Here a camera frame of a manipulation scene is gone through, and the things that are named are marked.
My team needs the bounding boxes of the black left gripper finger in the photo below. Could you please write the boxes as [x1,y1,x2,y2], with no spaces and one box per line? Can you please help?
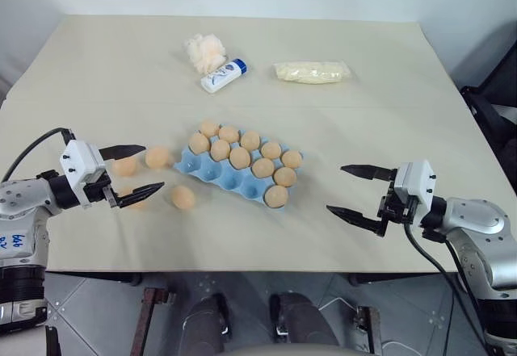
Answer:
[115,182,166,209]
[99,144,148,161]

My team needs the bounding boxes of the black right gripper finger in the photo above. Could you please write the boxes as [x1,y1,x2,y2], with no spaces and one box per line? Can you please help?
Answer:
[339,164,396,182]
[326,204,385,238]

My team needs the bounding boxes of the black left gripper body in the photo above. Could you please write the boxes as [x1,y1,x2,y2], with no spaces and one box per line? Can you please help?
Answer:
[82,171,120,210]

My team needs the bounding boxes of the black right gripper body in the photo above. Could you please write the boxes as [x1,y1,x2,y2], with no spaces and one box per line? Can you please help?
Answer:
[376,177,419,232]

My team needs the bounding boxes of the blue egg tray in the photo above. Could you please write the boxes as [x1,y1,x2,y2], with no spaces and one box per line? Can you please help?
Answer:
[172,129,307,212]

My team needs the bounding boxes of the tan egg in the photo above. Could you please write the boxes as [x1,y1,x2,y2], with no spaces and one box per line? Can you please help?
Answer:
[145,145,172,170]
[263,184,290,210]
[170,185,196,211]
[209,139,232,162]
[250,157,275,179]
[240,130,262,151]
[200,119,221,139]
[111,156,139,178]
[280,149,304,170]
[272,166,298,188]
[259,140,283,161]
[119,186,149,211]
[229,146,252,170]
[218,125,240,144]
[188,132,212,156]

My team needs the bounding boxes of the dark rounded robot leg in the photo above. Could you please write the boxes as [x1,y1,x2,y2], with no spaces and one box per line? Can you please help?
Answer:
[182,292,232,355]
[269,291,339,348]

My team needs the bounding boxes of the clear bag of yellow contents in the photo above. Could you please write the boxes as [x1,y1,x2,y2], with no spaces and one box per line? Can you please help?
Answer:
[271,60,351,86]

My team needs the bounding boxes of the white bottle with blue cap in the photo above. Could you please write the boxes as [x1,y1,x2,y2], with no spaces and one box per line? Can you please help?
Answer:
[200,57,249,95]

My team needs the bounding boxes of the white and peach mesh puff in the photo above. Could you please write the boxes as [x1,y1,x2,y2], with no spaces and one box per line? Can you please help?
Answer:
[184,32,228,76]

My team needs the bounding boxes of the black chair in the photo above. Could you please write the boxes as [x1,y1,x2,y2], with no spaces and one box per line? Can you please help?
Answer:
[459,43,517,160]

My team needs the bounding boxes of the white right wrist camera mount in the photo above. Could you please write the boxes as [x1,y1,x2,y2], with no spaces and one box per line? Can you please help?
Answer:
[392,159,439,223]

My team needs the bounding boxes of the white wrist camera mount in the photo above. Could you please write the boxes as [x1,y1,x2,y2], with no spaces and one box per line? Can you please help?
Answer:
[392,159,439,223]
[59,139,107,208]

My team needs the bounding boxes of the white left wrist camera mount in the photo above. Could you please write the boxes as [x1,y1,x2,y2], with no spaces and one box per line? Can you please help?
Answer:
[59,139,107,208]

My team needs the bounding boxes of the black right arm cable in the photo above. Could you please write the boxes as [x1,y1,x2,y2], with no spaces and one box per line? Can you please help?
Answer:
[402,219,500,335]

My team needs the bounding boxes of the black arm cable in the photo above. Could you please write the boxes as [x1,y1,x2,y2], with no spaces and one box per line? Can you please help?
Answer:
[402,219,500,335]
[0,127,77,184]

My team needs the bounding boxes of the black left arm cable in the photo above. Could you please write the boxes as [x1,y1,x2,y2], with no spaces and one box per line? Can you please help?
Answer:
[0,127,77,184]

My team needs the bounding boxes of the thin white floor cable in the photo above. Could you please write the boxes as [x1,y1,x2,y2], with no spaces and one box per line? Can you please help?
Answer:
[317,296,358,313]

